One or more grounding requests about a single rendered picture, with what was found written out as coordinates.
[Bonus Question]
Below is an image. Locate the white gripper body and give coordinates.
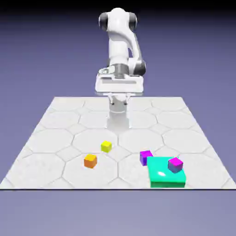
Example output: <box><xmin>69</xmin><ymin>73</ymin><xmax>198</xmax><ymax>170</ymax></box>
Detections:
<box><xmin>94</xmin><ymin>73</ymin><xmax>145</xmax><ymax>97</ymax></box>

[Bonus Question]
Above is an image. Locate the small yellow cube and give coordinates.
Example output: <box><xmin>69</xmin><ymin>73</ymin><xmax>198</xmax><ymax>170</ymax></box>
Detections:
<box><xmin>100</xmin><ymin>140</ymin><xmax>112</xmax><ymax>153</ymax></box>

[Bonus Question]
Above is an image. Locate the small purple cube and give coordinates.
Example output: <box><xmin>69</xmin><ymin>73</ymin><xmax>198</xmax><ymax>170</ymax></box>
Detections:
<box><xmin>139</xmin><ymin>150</ymin><xmax>154</xmax><ymax>166</ymax></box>

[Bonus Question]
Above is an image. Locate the small orange cube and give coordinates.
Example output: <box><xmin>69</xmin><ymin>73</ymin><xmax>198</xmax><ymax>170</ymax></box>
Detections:
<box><xmin>83</xmin><ymin>153</ymin><xmax>98</xmax><ymax>169</ymax></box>

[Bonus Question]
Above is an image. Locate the small magenta cube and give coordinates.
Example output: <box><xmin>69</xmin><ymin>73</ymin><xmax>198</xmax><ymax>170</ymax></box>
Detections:
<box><xmin>167</xmin><ymin>157</ymin><xmax>184</xmax><ymax>174</ymax></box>

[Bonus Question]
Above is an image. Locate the large teal box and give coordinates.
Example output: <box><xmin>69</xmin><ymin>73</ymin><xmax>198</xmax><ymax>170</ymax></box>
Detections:
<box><xmin>147</xmin><ymin>156</ymin><xmax>187</xmax><ymax>189</ymax></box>

